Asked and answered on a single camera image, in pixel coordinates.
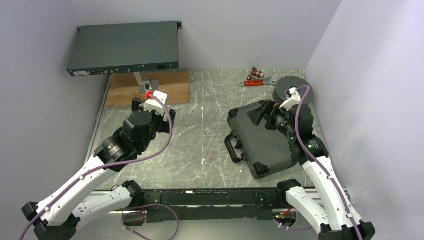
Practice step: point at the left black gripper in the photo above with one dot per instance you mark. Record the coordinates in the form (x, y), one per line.
(164, 125)

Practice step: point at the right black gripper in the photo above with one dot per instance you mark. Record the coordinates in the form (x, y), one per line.
(264, 111)

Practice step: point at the black poker set case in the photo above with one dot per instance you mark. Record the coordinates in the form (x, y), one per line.
(266, 152)

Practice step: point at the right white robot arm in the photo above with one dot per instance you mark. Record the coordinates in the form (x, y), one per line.
(336, 218)

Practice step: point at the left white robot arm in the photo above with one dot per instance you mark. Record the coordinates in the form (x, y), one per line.
(68, 209)

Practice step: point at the grey filament spool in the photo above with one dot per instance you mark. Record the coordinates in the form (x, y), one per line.
(283, 85)

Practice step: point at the wooden base board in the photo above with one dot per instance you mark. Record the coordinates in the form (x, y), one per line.
(124, 87)

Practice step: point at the dark green rack device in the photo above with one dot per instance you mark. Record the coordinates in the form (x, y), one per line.
(125, 48)

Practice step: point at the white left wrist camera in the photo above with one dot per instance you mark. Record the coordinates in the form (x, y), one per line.
(155, 101)

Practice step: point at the brown hose nozzle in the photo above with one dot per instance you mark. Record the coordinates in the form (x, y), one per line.
(255, 74)

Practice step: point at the grey metal stand bracket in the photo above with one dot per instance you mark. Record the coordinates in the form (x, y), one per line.
(146, 83)

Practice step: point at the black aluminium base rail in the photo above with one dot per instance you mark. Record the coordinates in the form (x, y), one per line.
(157, 206)

